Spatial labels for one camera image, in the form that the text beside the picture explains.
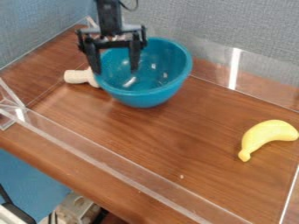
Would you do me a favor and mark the clear acrylic left bracket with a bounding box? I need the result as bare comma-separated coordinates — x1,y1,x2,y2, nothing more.
0,78,26,130

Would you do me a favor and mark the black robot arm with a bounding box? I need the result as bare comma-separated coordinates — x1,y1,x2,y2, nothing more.
76,0,146,74

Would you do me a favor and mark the clear acrylic corner bracket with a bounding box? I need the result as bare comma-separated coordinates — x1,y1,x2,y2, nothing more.
85,16,98,28

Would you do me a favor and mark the clear acrylic back barrier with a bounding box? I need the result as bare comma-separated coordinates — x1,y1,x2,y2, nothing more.
191,41,299,113

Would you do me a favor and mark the clear acrylic barrier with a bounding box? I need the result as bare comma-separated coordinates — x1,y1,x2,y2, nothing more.
0,104,255,224
191,41,299,113

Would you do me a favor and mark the yellow toy banana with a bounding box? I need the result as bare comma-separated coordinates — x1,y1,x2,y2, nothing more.
237,120,299,162

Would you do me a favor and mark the blue bowl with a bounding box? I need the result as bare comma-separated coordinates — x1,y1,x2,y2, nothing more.
96,37,192,108

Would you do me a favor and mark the white and red toy mushroom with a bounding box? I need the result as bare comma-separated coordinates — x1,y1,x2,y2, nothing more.
62,67,98,88

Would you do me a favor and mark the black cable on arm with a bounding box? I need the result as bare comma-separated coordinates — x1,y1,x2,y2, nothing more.
117,0,140,12

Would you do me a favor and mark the white block under table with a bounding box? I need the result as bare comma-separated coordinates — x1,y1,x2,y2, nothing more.
46,192,100,224

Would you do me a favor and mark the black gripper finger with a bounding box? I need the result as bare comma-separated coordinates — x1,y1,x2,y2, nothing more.
129,33,141,73
84,37,101,74

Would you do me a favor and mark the clear acrylic front barrier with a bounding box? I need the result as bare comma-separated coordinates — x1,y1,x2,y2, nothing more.
0,104,255,224

